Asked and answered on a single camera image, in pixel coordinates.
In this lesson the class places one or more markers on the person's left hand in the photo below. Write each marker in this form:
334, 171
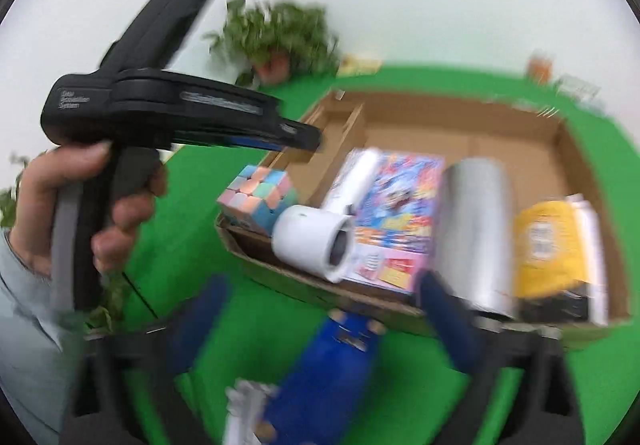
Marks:
37, 215

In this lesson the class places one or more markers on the shallow cardboard box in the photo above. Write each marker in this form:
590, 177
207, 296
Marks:
500, 135

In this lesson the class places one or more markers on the white wrapped tube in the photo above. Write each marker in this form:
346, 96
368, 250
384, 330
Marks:
352, 180

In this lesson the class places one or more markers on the white crumpled object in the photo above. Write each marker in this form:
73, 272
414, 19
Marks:
245, 410

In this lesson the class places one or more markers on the white flat box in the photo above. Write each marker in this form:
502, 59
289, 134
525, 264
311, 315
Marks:
595, 250

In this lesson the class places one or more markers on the person's left forearm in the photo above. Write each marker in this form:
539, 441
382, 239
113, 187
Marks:
30, 350

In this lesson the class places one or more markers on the yellow cloth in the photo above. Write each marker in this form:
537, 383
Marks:
357, 65

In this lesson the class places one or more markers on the leafy green plant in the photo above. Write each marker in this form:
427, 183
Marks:
10, 205

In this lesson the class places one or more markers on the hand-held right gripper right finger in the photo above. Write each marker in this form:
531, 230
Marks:
445, 320

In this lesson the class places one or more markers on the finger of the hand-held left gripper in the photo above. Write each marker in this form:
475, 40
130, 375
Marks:
300, 135

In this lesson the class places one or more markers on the pastel puzzle cube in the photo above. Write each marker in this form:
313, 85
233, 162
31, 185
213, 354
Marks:
255, 197

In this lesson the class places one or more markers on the orange jar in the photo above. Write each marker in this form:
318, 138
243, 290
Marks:
541, 67

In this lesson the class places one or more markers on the white paper roll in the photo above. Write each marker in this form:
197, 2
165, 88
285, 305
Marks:
305, 237

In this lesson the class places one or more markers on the yellow and black packet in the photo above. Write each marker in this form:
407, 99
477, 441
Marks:
545, 245

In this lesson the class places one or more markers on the blue bottle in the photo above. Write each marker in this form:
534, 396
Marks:
325, 375

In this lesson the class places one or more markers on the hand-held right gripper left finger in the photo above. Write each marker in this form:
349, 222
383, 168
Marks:
200, 320

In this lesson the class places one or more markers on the colourful printed toy box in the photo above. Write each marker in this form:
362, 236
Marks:
400, 205

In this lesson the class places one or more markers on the potted green plant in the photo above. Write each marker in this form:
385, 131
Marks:
280, 32

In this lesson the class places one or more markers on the green table cloth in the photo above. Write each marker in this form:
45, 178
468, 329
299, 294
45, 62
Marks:
250, 315

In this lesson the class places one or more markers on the silver cylinder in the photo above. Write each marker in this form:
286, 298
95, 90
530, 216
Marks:
475, 225

